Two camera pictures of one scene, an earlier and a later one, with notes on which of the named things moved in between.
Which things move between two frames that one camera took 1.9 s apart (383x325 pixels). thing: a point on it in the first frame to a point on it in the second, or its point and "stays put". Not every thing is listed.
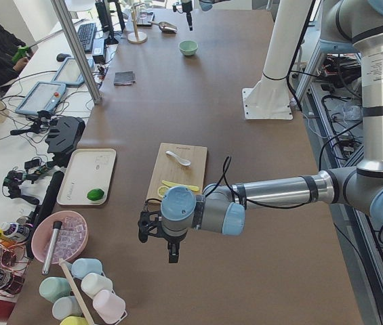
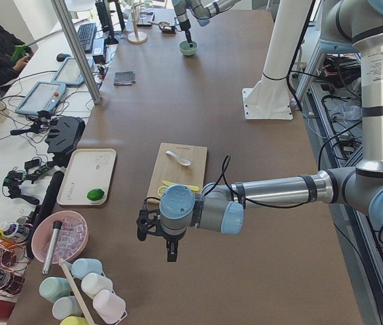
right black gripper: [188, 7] to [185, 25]
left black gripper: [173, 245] stays put
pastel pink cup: [109, 306] stays put
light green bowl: [188, 47] stays put
